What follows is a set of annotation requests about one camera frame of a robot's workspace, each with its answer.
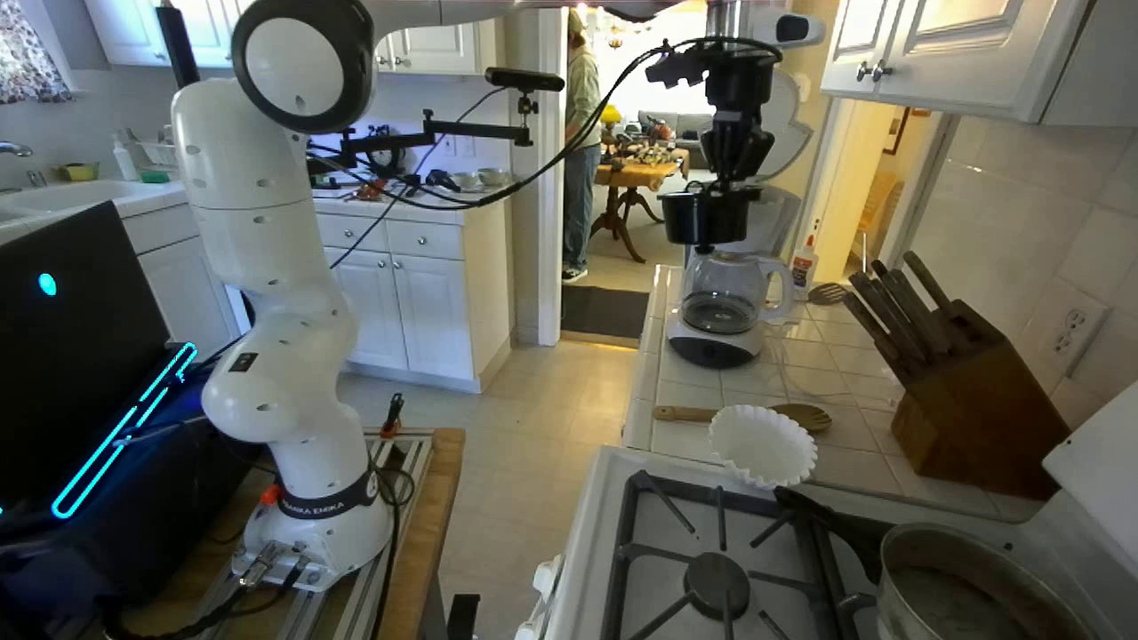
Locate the wooden dining table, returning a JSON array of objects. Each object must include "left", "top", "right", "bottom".
[{"left": 588, "top": 150, "right": 692, "bottom": 266}]

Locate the wooden spoon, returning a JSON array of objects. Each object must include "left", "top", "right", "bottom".
[{"left": 652, "top": 403, "right": 836, "bottom": 436}]

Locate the steel cooking pot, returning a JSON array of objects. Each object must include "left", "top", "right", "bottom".
[{"left": 776, "top": 482, "right": 1095, "bottom": 640}]

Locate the white wall cabinet row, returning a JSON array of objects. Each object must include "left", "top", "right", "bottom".
[{"left": 81, "top": 0, "right": 501, "bottom": 78}]

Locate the round black stove burner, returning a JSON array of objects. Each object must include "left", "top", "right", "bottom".
[{"left": 684, "top": 552, "right": 753, "bottom": 622}]

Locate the white gas stove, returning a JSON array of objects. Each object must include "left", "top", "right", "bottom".
[{"left": 520, "top": 379, "right": 1138, "bottom": 640}]

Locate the floral window curtain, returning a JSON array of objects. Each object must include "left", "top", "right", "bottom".
[{"left": 0, "top": 0, "right": 76, "bottom": 107}]

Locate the yellow table lamp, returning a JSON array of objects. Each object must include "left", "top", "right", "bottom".
[{"left": 593, "top": 100, "right": 631, "bottom": 144}]

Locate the white drip coffee machine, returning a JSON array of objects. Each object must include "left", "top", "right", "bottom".
[{"left": 663, "top": 100, "right": 823, "bottom": 369}]

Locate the small sauce bottle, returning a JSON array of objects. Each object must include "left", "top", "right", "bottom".
[{"left": 791, "top": 226, "right": 823, "bottom": 291}]

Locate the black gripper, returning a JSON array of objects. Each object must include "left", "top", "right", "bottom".
[{"left": 702, "top": 48, "right": 778, "bottom": 192}]

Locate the white wall outlet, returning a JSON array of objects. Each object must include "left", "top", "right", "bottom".
[{"left": 1048, "top": 293, "right": 1112, "bottom": 375}]

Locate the black base cable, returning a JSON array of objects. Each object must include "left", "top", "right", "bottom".
[{"left": 364, "top": 388, "right": 421, "bottom": 640}]

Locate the white sink cabinet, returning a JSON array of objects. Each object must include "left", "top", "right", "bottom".
[{"left": 118, "top": 192, "right": 248, "bottom": 360}]

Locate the white plate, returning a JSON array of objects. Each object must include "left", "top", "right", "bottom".
[{"left": 704, "top": 403, "right": 823, "bottom": 491}]

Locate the white island cabinet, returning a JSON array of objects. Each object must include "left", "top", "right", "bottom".
[{"left": 308, "top": 182, "right": 520, "bottom": 397}]

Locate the white upper cabinet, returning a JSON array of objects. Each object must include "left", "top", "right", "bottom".
[{"left": 818, "top": 0, "right": 1138, "bottom": 129}]

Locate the black stereo camera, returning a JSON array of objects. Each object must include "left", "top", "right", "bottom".
[{"left": 485, "top": 65, "right": 569, "bottom": 96}]

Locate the white stove knob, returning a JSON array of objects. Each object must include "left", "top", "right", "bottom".
[{"left": 525, "top": 553, "right": 564, "bottom": 611}]

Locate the black camera stand pole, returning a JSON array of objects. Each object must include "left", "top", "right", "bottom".
[{"left": 154, "top": 0, "right": 205, "bottom": 90}]

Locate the black stove grate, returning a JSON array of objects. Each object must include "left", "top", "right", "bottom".
[{"left": 600, "top": 470, "right": 903, "bottom": 640}]

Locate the standing person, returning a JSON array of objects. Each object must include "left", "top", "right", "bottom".
[{"left": 563, "top": 10, "right": 608, "bottom": 285}]

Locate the glass coffee carafe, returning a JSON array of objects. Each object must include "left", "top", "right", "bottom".
[{"left": 673, "top": 250, "right": 796, "bottom": 342}]

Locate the wooden base board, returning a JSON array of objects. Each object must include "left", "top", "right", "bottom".
[{"left": 118, "top": 423, "right": 469, "bottom": 640}]

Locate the large wooden knife block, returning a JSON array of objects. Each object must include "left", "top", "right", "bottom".
[{"left": 889, "top": 293, "right": 1075, "bottom": 500}]

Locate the black filter basket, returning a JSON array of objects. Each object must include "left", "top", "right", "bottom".
[{"left": 659, "top": 182, "right": 762, "bottom": 256}]

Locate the black handled knife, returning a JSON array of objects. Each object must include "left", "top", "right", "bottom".
[
  {"left": 901, "top": 250, "right": 953, "bottom": 312},
  {"left": 842, "top": 279, "right": 916, "bottom": 384},
  {"left": 868, "top": 259, "right": 939, "bottom": 349}
]

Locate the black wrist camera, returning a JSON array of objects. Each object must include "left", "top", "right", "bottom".
[{"left": 645, "top": 43, "right": 711, "bottom": 90}]

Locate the dark door mat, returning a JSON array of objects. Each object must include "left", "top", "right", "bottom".
[{"left": 558, "top": 279, "right": 653, "bottom": 346}]

